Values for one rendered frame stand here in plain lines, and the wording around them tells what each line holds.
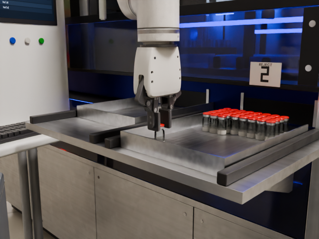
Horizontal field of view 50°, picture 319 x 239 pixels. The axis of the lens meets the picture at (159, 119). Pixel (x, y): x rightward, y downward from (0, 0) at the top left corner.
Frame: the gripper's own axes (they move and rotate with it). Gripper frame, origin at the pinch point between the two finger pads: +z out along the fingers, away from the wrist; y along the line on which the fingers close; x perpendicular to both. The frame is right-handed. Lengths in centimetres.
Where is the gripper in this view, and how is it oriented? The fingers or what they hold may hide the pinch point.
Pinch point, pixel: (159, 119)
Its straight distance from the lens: 72.6
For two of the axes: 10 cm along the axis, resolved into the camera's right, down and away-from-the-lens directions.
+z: 0.1, 9.8, 2.2
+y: -6.9, 1.7, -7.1
